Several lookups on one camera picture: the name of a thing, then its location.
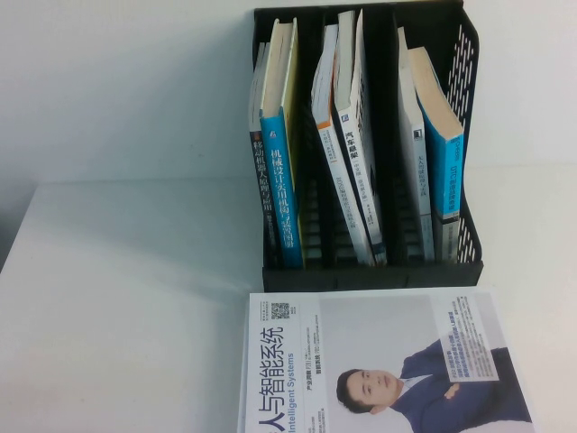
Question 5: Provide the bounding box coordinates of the blue and grey DTC book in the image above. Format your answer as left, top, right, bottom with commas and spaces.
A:
408, 47, 465, 263

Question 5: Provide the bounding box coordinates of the blue spine mechanical design book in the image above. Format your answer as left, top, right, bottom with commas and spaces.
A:
259, 17, 304, 270

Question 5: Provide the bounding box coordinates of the dark spine robot book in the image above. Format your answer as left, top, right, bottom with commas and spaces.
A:
248, 41, 279, 267

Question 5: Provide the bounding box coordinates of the white book with orange mark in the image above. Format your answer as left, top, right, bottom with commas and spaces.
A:
311, 23, 375, 266

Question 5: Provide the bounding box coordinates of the white automobile suspension book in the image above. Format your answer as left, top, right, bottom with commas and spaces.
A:
333, 8, 389, 266

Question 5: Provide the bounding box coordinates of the white book with grey spine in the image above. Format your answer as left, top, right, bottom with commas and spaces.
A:
396, 26, 436, 263

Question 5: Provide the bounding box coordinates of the black plastic book stand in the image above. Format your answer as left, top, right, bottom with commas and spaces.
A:
252, 0, 486, 290

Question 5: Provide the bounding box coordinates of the magazine with man on cover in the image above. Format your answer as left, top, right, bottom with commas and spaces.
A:
236, 290, 538, 433

